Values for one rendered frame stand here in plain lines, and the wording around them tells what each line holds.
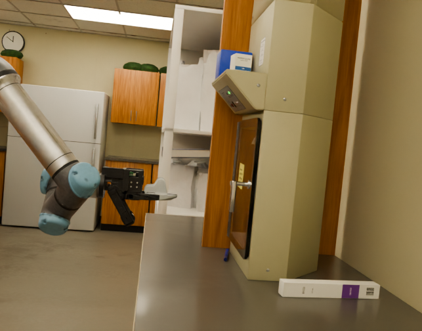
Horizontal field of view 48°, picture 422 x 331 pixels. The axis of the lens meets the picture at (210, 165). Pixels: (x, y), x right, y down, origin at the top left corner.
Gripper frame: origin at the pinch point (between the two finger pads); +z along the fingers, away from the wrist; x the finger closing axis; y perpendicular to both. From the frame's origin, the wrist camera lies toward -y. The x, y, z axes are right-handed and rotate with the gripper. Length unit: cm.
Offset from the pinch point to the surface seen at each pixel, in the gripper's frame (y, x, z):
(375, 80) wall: 42, 22, 66
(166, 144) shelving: 12, 111, 0
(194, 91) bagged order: 42, 133, 13
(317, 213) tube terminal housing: -2.0, 6.0, 44.6
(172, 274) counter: -20.4, -4.6, 1.7
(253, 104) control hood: 28.0, -4.9, 19.3
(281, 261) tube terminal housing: -14.5, -5.2, 31.8
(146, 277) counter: -20.4, -8.4, -5.4
